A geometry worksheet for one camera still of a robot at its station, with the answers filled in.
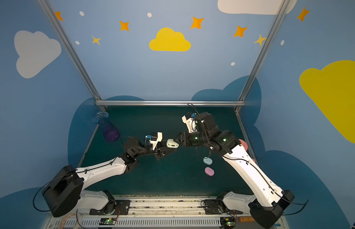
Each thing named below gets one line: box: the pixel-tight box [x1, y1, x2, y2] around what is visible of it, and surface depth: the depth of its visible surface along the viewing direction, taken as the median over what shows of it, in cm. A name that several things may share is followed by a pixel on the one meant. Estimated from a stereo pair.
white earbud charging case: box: [166, 138, 180, 148], surface depth 66 cm
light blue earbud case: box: [202, 156, 213, 166], surface depth 92 cm
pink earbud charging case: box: [204, 166, 215, 177], surface depth 87 cm
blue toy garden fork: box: [239, 216, 256, 223], surface depth 72 cm
